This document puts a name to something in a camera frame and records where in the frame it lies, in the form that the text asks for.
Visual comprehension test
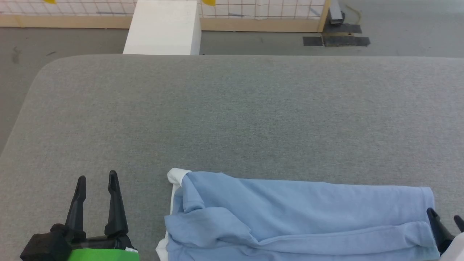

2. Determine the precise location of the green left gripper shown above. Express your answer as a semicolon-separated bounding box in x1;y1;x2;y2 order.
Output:
66;170;140;261

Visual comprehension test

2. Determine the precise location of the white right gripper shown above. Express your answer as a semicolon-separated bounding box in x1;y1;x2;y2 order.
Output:
426;207;464;261

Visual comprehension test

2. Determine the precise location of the light blue polo shirt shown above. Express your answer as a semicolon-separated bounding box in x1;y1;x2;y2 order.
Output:
156;167;441;261

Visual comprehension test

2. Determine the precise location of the white rectangular block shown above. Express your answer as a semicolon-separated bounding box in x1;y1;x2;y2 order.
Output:
123;0;202;55

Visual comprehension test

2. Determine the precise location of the long black floor patch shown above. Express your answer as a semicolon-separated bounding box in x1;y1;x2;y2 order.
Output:
322;36;371;48

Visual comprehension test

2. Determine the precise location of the dark stand base plate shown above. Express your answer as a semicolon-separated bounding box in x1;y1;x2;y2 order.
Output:
322;23;363;36

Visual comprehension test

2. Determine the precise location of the tan floor cable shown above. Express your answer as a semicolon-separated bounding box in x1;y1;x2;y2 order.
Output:
344;3;363;25

